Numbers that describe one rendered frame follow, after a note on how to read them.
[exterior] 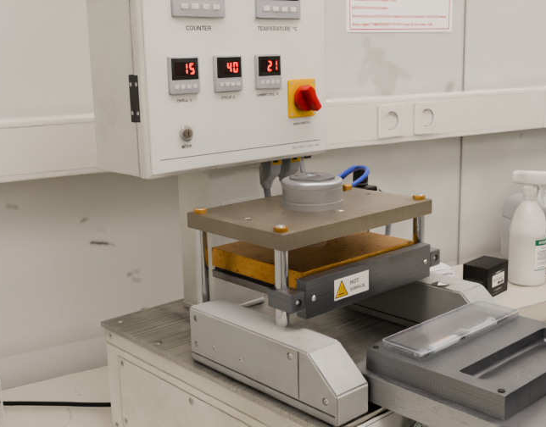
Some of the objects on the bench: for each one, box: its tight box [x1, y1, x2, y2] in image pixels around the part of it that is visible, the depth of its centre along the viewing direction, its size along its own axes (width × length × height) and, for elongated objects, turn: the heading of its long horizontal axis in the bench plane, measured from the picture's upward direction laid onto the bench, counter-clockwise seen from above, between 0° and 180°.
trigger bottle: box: [508, 170, 546, 286], centre depth 163 cm, size 9×8×25 cm
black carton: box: [463, 256, 509, 297], centre depth 158 cm, size 6×9×7 cm
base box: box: [105, 329, 304, 427], centre depth 102 cm, size 54×38×17 cm
